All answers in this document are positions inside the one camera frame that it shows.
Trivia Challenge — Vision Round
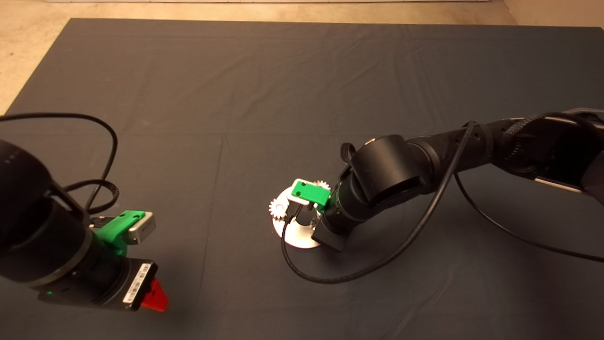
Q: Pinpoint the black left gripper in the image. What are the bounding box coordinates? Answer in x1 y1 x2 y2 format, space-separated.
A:
38 241 169 312

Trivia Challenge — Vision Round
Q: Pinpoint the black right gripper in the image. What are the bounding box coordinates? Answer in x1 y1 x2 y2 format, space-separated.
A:
311 208 360 252

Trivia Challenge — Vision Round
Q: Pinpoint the steel planetary gear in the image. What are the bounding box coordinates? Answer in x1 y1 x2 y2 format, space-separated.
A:
268 198 289 221

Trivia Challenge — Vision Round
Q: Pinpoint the round metal carrier plate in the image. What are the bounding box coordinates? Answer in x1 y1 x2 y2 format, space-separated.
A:
272 187 331 249

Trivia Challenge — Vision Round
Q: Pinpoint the dark grey table cloth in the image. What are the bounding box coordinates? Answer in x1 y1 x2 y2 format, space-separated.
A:
0 18 604 340

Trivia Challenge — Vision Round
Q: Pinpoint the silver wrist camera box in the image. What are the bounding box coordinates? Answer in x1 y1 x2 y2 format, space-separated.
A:
287 178 318 226
128 212 157 245

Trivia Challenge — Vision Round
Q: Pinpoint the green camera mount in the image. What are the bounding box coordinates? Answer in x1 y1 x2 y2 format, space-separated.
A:
97 210 146 257
291 181 332 214

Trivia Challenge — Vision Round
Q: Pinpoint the thick black braided cable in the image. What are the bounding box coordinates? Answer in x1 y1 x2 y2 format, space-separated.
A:
64 179 120 214
500 111 604 147

